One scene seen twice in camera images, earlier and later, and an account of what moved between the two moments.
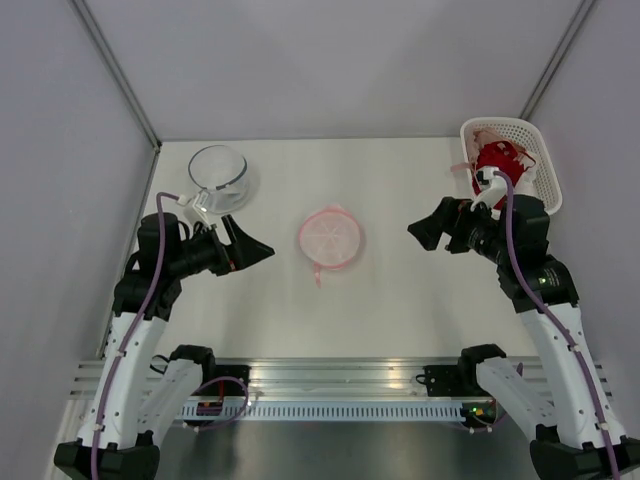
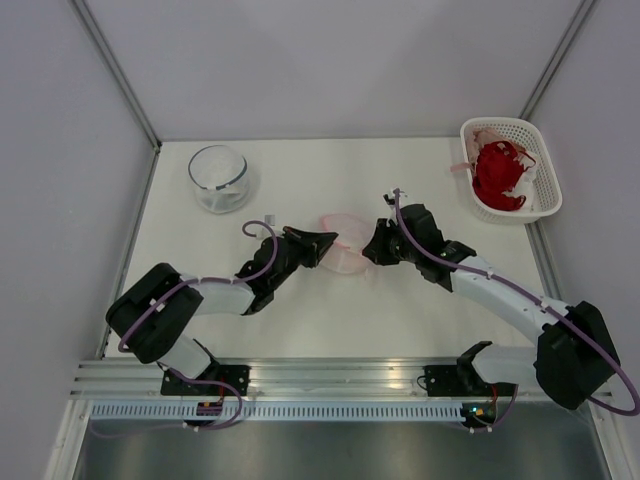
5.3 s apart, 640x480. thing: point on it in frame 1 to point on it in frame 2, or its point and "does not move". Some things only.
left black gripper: (242, 251) to (314, 245)
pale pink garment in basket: (475, 141) does not move
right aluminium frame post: (558, 56) does not move
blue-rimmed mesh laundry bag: (222, 172) does not move
